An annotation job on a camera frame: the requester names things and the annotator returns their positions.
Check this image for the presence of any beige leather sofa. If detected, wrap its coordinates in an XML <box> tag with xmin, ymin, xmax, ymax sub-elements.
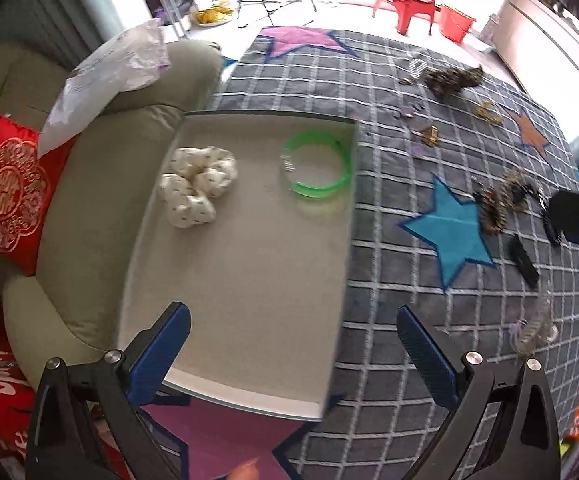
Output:
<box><xmin>0</xmin><ymin>37</ymin><xmax>225</xmax><ymax>391</ymax></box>

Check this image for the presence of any white flocked jewelry tray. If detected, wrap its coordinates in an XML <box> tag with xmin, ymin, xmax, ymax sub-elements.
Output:
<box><xmin>114</xmin><ymin>110</ymin><xmax>360</xmax><ymax>423</ymax></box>

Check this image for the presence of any clear plastic hair claw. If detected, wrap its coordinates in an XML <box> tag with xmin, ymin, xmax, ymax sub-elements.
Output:
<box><xmin>512</xmin><ymin>290</ymin><xmax>560</xmax><ymax>356</ymax></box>

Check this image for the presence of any white dotted scrunchie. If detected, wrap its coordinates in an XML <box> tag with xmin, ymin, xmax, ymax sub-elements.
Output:
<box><xmin>158</xmin><ymin>146</ymin><xmax>239</xmax><ymax>229</ymax></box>

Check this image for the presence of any red plastic bucket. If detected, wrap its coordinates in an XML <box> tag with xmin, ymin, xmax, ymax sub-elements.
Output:
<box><xmin>438</xmin><ymin>4</ymin><xmax>477</xmax><ymax>43</ymax></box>

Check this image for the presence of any clear plastic bag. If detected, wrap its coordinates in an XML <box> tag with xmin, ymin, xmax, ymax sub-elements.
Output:
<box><xmin>37</xmin><ymin>19</ymin><xmax>170</xmax><ymax>158</ymax></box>

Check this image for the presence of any green translucent bangle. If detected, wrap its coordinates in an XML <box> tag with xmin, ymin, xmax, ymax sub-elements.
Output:
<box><xmin>280</xmin><ymin>131</ymin><xmax>354</xmax><ymax>199</ymax></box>

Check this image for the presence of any bag of yellow snacks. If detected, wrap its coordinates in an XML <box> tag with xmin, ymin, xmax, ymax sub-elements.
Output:
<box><xmin>192</xmin><ymin>0</ymin><xmax>238</xmax><ymax>28</ymax></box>

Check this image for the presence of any red plastic chair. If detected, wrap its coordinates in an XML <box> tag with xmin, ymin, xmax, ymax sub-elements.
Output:
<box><xmin>372</xmin><ymin>0</ymin><xmax>440</xmax><ymax>37</ymax></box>

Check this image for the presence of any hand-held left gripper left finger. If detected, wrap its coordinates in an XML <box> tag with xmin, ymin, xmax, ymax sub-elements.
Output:
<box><xmin>26</xmin><ymin>301</ymin><xmax>192</xmax><ymax>480</ymax></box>

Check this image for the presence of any red embroidered cushion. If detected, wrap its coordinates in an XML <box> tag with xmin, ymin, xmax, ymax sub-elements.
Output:
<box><xmin>0</xmin><ymin>114</ymin><xmax>78</xmax><ymax>277</ymax></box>

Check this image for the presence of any black hair claw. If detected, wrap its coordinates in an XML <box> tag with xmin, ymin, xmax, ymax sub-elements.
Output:
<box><xmin>507</xmin><ymin>234</ymin><xmax>540</xmax><ymax>290</ymax></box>

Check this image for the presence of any leopard print scrunchie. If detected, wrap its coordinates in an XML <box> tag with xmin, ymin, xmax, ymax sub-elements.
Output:
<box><xmin>422</xmin><ymin>65</ymin><xmax>484</xmax><ymax>100</ymax></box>

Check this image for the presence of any gold jewelry piece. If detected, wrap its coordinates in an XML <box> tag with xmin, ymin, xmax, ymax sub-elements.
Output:
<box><xmin>474</xmin><ymin>100</ymin><xmax>504</xmax><ymax>123</ymax></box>

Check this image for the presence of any brown spiral hair tie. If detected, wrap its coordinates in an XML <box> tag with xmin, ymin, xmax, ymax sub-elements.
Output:
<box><xmin>473</xmin><ymin>185</ymin><xmax>513</xmax><ymax>236</ymax></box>

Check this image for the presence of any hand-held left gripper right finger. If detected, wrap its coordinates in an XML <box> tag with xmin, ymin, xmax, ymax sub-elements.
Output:
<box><xmin>396</xmin><ymin>305</ymin><xmax>563</xmax><ymax>480</ymax></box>

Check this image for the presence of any white cabinet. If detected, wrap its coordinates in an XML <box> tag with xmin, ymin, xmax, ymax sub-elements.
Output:
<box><xmin>489</xmin><ymin>0</ymin><xmax>579</xmax><ymax>106</ymax></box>

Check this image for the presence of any black spiral hair tie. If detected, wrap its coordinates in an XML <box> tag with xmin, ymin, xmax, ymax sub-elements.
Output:
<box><xmin>517</xmin><ymin>182</ymin><xmax>563</xmax><ymax>247</ymax></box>

